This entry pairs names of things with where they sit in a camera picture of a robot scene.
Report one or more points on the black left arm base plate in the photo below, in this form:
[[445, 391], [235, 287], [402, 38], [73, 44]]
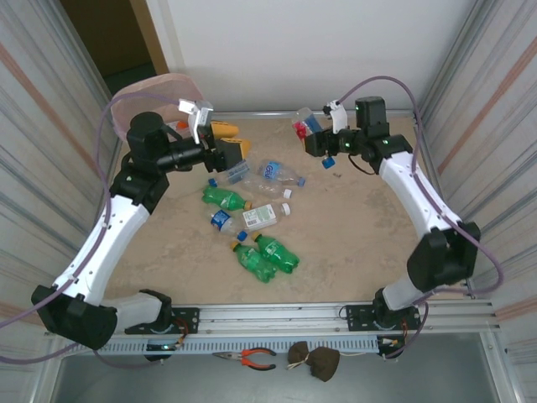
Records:
[[189, 319]]

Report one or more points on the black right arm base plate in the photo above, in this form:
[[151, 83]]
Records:
[[356, 317]]

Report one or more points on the clear bottle navy label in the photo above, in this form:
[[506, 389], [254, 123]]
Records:
[[237, 174]]

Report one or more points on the crushed clear bottle white cap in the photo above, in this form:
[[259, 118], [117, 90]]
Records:
[[264, 189]]

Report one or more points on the orange soda bottle orange cap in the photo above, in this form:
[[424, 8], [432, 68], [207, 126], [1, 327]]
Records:
[[181, 124]]

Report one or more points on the aluminium mounting rail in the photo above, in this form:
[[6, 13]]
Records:
[[272, 315]]

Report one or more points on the brown wooden door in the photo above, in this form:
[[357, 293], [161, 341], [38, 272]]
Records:
[[147, 25]]

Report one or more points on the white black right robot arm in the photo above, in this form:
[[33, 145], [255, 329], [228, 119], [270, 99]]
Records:
[[419, 197]]

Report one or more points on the pink bin liner bag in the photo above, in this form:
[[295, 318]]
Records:
[[176, 84]]

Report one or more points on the small circuit board green light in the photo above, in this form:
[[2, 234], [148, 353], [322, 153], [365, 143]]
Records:
[[161, 347]]

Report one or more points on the blue label water bottle blue cap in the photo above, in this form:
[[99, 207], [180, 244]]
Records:
[[220, 219]]

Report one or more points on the brown cloth bundle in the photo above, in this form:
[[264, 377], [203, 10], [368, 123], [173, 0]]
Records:
[[325, 363]]

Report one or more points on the clear bottle red blue label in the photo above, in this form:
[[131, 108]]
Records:
[[312, 121]]

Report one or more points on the green soda bottle yellow cap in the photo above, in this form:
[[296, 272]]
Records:
[[277, 252], [222, 197], [256, 264]]

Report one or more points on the beige plastic waste bin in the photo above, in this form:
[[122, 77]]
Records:
[[138, 86]]

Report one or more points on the clear bottle light blue label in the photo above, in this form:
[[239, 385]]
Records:
[[270, 170]]

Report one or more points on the white green label bottle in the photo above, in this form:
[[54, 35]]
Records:
[[260, 216]]

